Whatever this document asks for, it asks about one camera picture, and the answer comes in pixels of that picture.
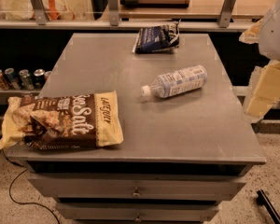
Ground blue soda can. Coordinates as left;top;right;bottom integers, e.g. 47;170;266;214
5;68;21;90

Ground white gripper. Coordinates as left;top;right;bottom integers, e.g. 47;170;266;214
239;0;280;119

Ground low grey shelf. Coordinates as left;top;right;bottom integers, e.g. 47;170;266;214
0;88;40;105

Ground dark soda can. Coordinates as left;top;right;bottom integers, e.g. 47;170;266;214
34;69;45;87

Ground black bar on floor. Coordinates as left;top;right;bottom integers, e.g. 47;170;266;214
257;189;280;224

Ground metal bracket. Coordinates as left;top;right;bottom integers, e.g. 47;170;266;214
217;0;236;28
107;0;119;26
30;0;49;25

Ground green soda can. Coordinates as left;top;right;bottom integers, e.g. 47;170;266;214
19;69;35;91

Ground black floor cable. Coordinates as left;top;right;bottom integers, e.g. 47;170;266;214
0;121;62;224

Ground white orange plastic bag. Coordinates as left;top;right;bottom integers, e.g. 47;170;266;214
6;0;76;21

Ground lower drawer knob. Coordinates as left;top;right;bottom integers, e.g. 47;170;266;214
134;213;142;222

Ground metal bracket left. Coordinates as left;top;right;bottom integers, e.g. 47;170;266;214
30;0;49;25

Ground drawer knob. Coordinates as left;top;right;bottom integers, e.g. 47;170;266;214
134;213;142;222
132;187;142;198

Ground grey drawer cabinet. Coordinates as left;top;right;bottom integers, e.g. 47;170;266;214
7;34;265;224

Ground clear plastic water bottle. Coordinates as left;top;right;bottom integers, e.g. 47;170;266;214
141;65;207;98

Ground metal bracket right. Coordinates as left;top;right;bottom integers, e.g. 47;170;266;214
217;0;236;28

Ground dark blue chip bag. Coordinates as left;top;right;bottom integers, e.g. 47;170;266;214
133;22;179;54

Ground partly hidden soda can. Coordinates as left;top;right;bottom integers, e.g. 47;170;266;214
44;71;51;81

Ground metal bracket middle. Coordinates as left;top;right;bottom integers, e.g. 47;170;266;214
107;0;119;26

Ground upper drawer knob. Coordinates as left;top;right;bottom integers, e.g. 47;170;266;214
132;187;142;198

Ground brown sea salt chip bag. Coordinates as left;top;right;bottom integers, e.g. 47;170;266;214
0;91;123;150

